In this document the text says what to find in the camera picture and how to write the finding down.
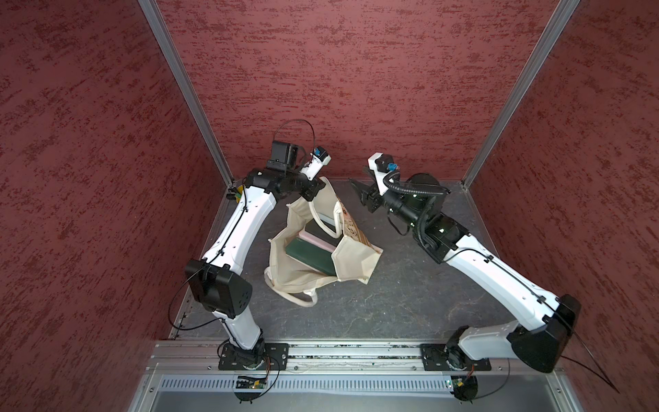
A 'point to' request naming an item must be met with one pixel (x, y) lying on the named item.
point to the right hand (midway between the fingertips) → (355, 179)
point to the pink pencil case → (319, 241)
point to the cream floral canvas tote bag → (297, 282)
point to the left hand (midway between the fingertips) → (320, 187)
